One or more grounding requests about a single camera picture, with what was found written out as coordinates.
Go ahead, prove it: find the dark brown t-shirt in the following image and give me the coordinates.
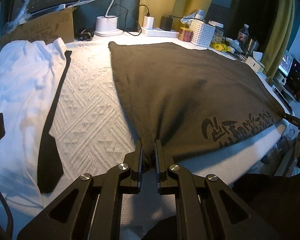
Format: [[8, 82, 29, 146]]
[[108, 42, 283, 165]]

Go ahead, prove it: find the small monitor screen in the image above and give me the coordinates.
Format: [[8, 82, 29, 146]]
[[279, 50, 300, 102]]

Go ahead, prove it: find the black necktie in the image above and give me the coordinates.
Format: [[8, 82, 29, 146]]
[[37, 50, 73, 194]]

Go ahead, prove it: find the beige tissue box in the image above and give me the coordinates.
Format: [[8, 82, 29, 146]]
[[245, 56, 264, 73]]

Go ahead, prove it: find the olive green curtain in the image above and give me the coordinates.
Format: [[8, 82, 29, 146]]
[[261, 0, 295, 78]]

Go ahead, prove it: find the steel cup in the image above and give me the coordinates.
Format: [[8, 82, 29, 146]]
[[243, 38, 259, 56]]

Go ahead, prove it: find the plastic water bottle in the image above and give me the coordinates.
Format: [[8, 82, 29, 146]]
[[237, 24, 249, 46]]

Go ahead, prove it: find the yellow snack bag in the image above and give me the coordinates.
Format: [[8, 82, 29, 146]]
[[210, 43, 235, 53]]

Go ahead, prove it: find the clear snack jar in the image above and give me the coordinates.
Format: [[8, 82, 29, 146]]
[[208, 20, 224, 43]]

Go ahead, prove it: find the white perforated basket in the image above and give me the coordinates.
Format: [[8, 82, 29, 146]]
[[190, 20, 215, 47]]

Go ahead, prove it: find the white shirt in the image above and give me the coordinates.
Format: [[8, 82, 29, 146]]
[[0, 38, 71, 234]]

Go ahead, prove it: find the red round tin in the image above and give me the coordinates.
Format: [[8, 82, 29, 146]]
[[178, 27, 193, 42]]

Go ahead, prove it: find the black power adapter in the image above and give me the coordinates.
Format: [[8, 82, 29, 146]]
[[159, 15, 173, 31]]

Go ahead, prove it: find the white desk lamp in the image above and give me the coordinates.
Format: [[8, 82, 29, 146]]
[[93, 0, 146, 38]]

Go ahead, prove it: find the white power strip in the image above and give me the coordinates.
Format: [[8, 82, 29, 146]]
[[141, 27, 179, 38]]

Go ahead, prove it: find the cardboard box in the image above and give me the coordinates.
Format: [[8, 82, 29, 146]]
[[0, 7, 76, 48]]

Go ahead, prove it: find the white charger plug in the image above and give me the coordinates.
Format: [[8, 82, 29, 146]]
[[142, 12, 154, 30]]

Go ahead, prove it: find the black coiled cable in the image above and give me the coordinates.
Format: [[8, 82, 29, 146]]
[[78, 28, 94, 41]]

